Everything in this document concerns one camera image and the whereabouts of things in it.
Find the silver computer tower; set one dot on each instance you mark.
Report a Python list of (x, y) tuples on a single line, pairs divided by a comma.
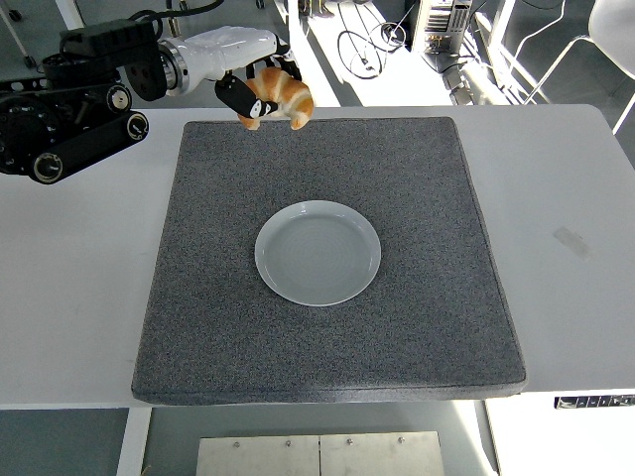
[(441, 25)]

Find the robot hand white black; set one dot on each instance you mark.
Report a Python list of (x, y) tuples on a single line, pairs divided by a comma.
[(228, 49)]

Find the round pale grey plate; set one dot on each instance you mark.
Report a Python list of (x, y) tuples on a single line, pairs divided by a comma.
[(317, 258)]

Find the white upright frame post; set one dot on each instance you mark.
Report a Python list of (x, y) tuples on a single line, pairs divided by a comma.
[(295, 25)]

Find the white chair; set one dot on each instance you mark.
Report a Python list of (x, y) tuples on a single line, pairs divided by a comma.
[(615, 25)]

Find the table control panel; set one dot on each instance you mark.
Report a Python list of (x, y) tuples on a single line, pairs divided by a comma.
[(595, 401)]

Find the white desk leg with foot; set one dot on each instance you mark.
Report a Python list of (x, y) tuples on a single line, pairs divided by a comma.
[(69, 6)]

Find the golden croissant bread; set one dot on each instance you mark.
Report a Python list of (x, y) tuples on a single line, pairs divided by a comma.
[(292, 96)]

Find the white table leg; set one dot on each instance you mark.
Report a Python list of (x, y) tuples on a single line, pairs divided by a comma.
[(133, 441)]

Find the thin leg with caster wheel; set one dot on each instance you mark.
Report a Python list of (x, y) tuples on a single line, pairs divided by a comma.
[(30, 60)]

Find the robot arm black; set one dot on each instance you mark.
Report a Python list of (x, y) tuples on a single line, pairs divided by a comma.
[(74, 144)]

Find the grey metal plate with screws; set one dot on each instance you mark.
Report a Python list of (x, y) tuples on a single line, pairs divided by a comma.
[(258, 456)]

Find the grey speckled mat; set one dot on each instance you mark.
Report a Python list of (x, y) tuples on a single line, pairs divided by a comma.
[(347, 347)]

